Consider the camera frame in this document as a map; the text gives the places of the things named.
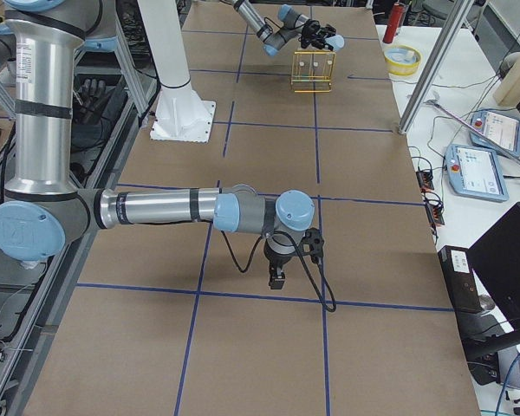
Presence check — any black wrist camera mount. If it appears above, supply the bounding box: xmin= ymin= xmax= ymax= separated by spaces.
xmin=301 ymin=228 xmax=324 ymax=264

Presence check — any yellow tape roll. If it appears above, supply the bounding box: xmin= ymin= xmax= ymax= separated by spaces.
xmin=383 ymin=45 xmax=422 ymax=76

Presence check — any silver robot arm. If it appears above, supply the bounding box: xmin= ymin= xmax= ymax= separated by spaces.
xmin=0 ymin=1 xmax=323 ymax=289
xmin=229 ymin=0 xmax=345 ymax=56

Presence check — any teach pendant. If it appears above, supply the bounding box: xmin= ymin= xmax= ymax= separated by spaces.
xmin=471 ymin=109 xmax=520 ymax=157
xmin=445 ymin=144 xmax=509 ymax=202

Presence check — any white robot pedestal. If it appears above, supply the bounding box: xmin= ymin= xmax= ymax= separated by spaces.
xmin=138 ymin=0 xmax=216 ymax=143

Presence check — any orange black connector lower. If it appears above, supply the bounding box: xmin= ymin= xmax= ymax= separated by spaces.
xmin=425 ymin=204 xmax=445 ymax=227

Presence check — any black monitor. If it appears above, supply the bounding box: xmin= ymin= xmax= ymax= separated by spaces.
xmin=465 ymin=202 xmax=520 ymax=361

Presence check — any far teach pendant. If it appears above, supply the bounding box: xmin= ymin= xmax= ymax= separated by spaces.
xmin=471 ymin=109 xmax=520 ymax=157

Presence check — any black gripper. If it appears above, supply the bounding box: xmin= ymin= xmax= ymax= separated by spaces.
xmin=263 ymin=239 xmax=296 ymax=290
xmin=299 ymin=20 xmax=337 ymax=49

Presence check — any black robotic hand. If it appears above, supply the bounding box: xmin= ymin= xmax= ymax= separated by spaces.
xmin=73 ymin=78 xmax=127 ymax=127

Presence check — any red bottle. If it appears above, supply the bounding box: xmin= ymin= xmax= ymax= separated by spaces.
xmin=382 ymin=2 xmax=405 ymax=44

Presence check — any orange black connector upper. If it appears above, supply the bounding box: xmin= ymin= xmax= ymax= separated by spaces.
xmin=415 ymin=170 xmax=434 ymax=192

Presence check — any orange black connector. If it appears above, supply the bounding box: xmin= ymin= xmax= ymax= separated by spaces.
xmin=415 ymin=170 xmax=434 ymax=192
xmin=425 ymin=204 xmax=445 ymax=227

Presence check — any yellow wire cup holder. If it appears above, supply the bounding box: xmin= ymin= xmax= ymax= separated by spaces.
xmin=290 ymin=50 xmax=336 ymax=93

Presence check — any black computer box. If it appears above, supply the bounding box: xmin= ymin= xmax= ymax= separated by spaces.
xmin=438 ymin=245 xmax=483 ymax=314

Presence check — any light blue cup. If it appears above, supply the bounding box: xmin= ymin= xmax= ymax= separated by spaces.
xmin=324 ymin=35 xmax=345 ymax=52

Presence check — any near teach pendant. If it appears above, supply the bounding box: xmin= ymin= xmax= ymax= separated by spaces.
xmin=445 ymin=144 xmax=509 ymax=202

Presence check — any aluminium frame post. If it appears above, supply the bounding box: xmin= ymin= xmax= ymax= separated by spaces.
xmin=398 ymin=0 xmax=473 ymax=134

